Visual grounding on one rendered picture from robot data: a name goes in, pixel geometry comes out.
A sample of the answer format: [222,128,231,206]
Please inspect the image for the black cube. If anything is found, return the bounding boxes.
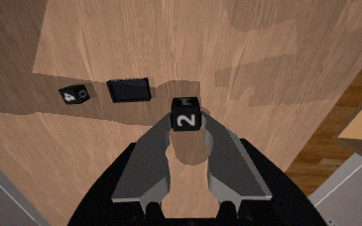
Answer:
[171,97,200,132]
[59,84,90,105]

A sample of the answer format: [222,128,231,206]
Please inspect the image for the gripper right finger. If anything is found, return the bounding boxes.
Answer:
[199,111,327,226]

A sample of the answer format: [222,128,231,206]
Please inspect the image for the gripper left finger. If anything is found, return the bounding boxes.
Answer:
[66,112,173,226]

